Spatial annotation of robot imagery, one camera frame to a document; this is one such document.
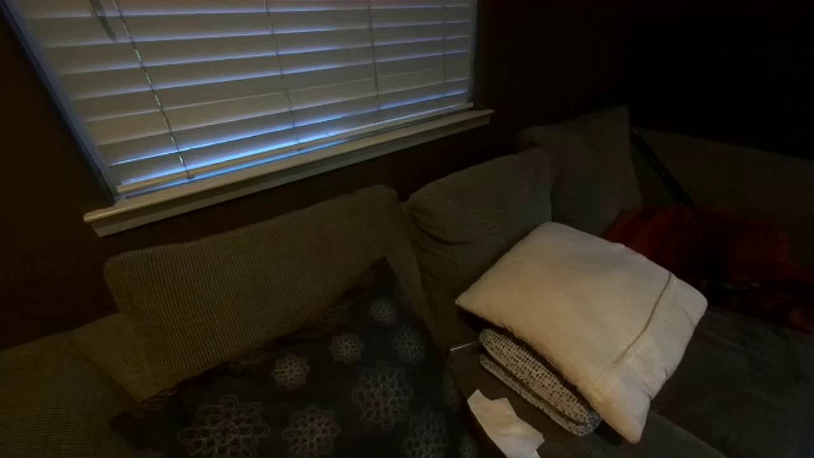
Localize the white embroidered pillow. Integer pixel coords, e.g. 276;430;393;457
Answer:
454;222;710;446

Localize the black dotted throw pillow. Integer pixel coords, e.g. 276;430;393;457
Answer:
109;258;478;458

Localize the medium olive sofa back cushion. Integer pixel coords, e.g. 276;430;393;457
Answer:
402;149;560;343

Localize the white window sill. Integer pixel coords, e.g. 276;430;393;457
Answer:
81;108;497;240

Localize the wide olive sofa back cushion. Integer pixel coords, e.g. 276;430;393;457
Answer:
102;184;440;403

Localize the white speckled knit cushion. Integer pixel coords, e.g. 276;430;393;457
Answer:
476;326;603;441

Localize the white window blind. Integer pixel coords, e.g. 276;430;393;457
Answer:
4;0;483;205

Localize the white tissue paper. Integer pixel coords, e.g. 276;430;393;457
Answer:
467;388;547;458

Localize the red blanket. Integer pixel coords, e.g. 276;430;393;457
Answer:
603;202;814;337

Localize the olive fabric sofa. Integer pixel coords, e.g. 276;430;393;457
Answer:
0;104;814;458

